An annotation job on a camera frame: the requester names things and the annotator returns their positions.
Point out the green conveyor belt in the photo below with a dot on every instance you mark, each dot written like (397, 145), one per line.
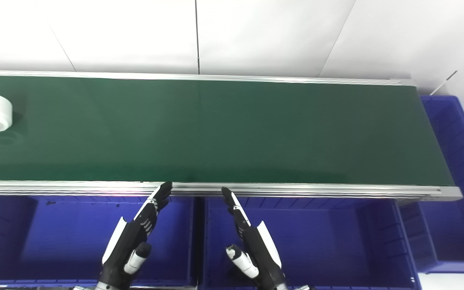
(296, 191)
(216, 129)

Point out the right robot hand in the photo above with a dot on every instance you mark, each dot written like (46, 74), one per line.
(256, 245)

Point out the thin grey stick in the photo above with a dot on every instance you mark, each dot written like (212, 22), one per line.
(448, 80)

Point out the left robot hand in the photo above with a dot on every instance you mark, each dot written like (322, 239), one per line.
(129, 241)

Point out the blue plastic bin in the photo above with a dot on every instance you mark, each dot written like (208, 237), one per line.
(328, 245)
(457, 161)
(63, 241)

